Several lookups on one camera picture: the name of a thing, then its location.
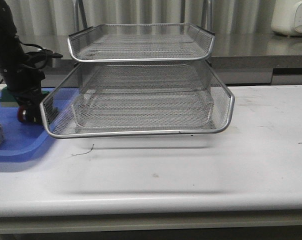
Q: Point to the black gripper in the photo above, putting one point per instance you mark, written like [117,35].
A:
[24,84]

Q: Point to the red emergency stop button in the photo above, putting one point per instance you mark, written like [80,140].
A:
[32,114]

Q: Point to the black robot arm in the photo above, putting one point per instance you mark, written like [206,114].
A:
[11,51]

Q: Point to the green electrical module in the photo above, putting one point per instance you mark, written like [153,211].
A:
[6,98]

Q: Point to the blue plastic tray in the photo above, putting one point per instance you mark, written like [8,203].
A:
[22,141]

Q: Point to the silver mesh top tray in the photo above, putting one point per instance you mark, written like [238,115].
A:
[107,43]

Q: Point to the grey back counter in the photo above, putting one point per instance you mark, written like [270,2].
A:
[238,59]

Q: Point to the white kitchen appliance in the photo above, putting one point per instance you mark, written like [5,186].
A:
[287,17]

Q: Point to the grey metal rack frame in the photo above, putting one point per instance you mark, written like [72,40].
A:
[133,12]

